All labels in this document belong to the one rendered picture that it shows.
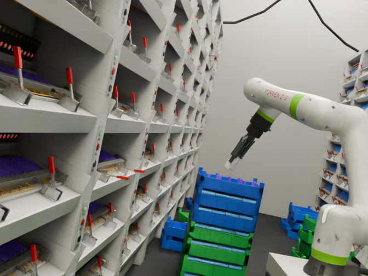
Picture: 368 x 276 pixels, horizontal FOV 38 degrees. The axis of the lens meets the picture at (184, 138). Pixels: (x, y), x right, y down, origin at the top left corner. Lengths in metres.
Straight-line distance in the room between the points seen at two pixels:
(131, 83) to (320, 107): 0.70
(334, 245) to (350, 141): 0.42
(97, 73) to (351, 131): 1.10
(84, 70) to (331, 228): 1.00
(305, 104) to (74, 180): 1.01
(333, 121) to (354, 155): 0.16
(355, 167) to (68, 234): 1.13
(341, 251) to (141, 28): 1.06
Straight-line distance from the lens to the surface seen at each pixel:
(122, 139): 1.99
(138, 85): 1.99
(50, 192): 1.15
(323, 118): 1.97
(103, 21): 1.31
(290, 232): 4.55
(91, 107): 1.30
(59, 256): 1.35
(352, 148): 2.06
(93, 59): 1.31
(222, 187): 2.47
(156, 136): 2.68
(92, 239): 1.60
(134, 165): 1.99
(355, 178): 2.03
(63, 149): 1.32
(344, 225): 1.86
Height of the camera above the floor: 0.76
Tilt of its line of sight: 2 degrees down
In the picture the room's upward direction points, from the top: 12 degrees clockwise
